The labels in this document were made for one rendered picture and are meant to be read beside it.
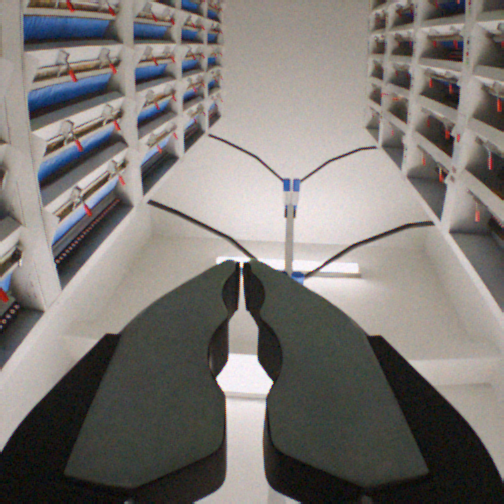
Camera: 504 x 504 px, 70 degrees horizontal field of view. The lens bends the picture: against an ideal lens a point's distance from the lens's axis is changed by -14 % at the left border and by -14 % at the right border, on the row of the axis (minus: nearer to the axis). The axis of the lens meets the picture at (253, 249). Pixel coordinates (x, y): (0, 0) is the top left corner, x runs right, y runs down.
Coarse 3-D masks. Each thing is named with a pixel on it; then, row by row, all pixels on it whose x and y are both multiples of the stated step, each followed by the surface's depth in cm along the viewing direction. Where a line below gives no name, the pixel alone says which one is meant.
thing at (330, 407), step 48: (288, 288) 11; (288, 336) 9; (336, 336) 9; (288, 384) 8; (336, 384) 8; (384, 384) 8; (288, 432) 7; (336, 432) 7; (384, 432) 7; (288, 480) 7; (336, 480) 6; (384, 480) 6
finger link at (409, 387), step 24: (384, 360) 8; (408, 384) 8; (408, 408) 7; (432, 408) 7; (432, 432) 7; (456, 432) 7; (432, 456) 6; (456, 456) 6; (480, 456) 6; (432, 480) 6; (456, 480) 6; (480, 480) 6
